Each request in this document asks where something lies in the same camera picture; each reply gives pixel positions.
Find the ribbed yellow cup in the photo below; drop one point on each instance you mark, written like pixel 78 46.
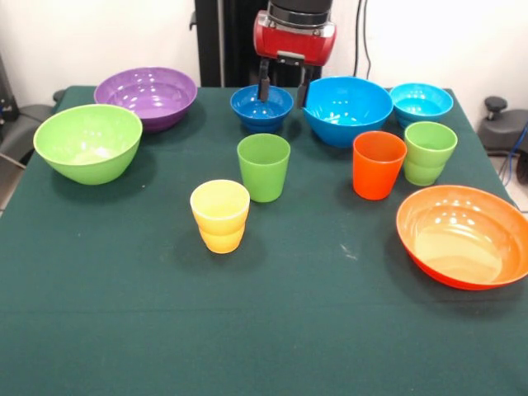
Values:
pixel 220 222

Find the dark green table cloth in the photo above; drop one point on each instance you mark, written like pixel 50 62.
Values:
pixel 247 309

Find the ribbed green cup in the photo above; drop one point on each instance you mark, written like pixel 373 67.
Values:
pixel 429 165

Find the large blue bowl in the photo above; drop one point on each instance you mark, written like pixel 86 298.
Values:
pixel 346 111

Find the plain orange cup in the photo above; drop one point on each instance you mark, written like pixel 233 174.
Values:
pixel 375 173

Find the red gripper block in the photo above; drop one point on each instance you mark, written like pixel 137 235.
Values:
pixel 295 43

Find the grey chair base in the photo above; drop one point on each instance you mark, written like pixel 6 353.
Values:
pixel 24 123

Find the light blue small bowl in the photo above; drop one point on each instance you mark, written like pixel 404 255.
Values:
pixel 420 103

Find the purple bowl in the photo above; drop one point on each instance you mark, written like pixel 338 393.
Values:
pixel 144 95

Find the wide orange bowl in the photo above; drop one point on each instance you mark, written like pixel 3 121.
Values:
pixel 462 239

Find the dark blue small bowl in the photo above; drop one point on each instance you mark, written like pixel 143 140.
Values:
pixel 262 113

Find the large green bowl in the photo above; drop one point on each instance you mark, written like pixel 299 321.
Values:
pixel 86 140

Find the plain green cup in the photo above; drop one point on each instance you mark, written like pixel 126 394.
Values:
pixel 264 173

